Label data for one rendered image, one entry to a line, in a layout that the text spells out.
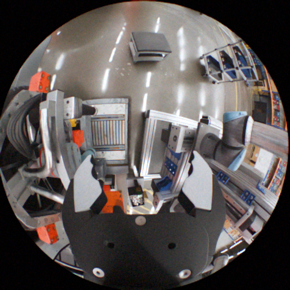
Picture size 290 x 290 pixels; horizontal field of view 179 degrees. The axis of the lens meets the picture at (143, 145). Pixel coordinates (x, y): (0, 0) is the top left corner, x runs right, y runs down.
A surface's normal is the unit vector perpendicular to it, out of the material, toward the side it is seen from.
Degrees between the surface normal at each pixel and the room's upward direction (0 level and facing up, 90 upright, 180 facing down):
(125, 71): 0
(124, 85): 0
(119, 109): 0
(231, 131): 88
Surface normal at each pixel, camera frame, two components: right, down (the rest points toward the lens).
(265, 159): -0.96, -0.06
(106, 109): 0.24, 0.31
